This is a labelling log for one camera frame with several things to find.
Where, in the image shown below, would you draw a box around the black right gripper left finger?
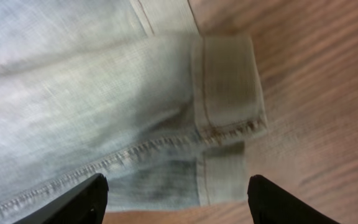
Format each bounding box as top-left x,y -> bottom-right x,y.
15,174 -> 109,224

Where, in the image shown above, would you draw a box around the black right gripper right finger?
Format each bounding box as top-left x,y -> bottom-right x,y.
247,175 -> 339,224

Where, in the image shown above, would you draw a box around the light blue denim shorts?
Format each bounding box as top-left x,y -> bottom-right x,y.
0,0 -> 266,223

